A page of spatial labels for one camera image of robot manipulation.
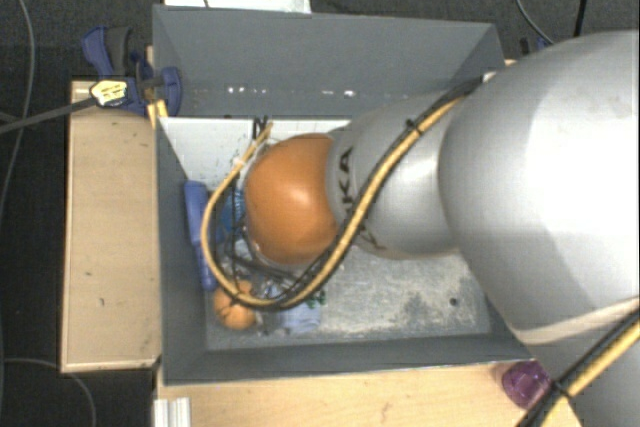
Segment purple plastic cup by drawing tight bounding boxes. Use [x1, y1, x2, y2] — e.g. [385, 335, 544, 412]
[501, 360, 552, 412]

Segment pale blue cloth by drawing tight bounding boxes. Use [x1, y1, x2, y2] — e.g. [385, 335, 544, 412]
[267, 299, 324, 337]

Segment grey metal bin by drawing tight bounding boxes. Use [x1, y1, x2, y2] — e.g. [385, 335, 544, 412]
[151, 3, 532, 387]

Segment pale wood board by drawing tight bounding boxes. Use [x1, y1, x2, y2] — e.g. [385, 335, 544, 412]
[59, 77, 164, 374]

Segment orange toy fruit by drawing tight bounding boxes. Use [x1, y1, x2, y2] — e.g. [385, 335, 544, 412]
[213, 286, 259, 332]

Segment blue long handle tool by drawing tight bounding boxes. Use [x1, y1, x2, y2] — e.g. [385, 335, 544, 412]
[183, 180, 219, 292]

